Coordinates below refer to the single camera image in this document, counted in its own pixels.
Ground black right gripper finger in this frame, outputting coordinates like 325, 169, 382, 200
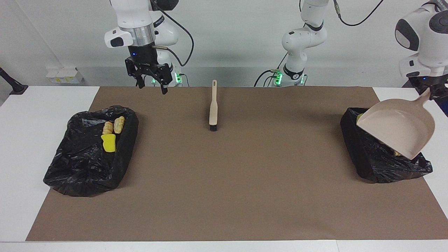
125, 59, 145, 88
149, 64, 173, 95

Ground beige plastic dustpan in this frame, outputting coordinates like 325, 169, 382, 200
356, 87, 435, 160

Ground beige hand brush black bristles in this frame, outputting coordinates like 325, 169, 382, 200
209, 80, 218, 132

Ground boxy black bag lined bin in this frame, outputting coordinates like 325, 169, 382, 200
340, 107, 433, 184

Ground loose black bag lined bin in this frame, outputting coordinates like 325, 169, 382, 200
43, 105, 139, 197

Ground brown table mat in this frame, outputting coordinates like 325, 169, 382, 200
26, 86, 448, 242

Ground black base power cable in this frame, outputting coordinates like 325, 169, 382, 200
254, 69, 280, 87
136, 72, 154, 87

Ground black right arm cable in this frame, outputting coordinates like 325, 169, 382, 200
151, 0, 195, 68

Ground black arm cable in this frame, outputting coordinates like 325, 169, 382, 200
151, 0, 195, 68
332, 0, 384, 27

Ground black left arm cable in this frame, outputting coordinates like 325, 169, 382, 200
332, 0, 384, 27

